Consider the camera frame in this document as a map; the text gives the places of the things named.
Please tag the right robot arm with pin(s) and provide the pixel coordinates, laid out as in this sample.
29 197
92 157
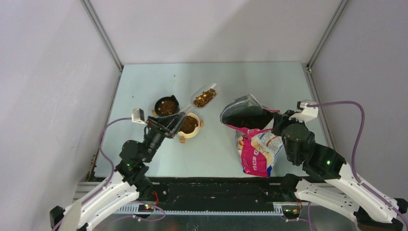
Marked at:
368 208

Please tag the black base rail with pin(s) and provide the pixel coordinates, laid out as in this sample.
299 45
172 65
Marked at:
199 194

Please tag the brown pet food kibble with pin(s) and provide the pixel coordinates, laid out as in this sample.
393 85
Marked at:
205 98

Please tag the translucent plastic scoop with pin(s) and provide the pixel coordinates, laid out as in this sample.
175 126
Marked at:
191 107

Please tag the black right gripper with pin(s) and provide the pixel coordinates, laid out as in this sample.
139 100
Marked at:
281 120

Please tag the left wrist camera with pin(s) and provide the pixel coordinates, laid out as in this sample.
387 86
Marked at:
138 116

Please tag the black cat-shaped pet bowl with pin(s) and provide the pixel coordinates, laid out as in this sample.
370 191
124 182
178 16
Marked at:
166 106

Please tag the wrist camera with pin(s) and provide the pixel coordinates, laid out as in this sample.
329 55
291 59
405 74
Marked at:
138 116
306 111

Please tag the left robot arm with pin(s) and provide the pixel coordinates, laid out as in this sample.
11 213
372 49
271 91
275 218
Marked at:
127 181

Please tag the cream cat-shaped pet bowl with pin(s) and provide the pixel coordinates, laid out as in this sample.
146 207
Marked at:
190 126

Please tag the wooden bowl stand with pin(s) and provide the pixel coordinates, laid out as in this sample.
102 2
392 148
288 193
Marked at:
181 140

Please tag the pink blue cat food bag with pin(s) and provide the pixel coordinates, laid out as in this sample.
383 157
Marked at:
255 141

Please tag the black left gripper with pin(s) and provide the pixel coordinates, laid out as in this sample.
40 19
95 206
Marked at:
168 124

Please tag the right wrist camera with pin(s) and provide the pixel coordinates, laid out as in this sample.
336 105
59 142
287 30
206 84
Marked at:
306 111

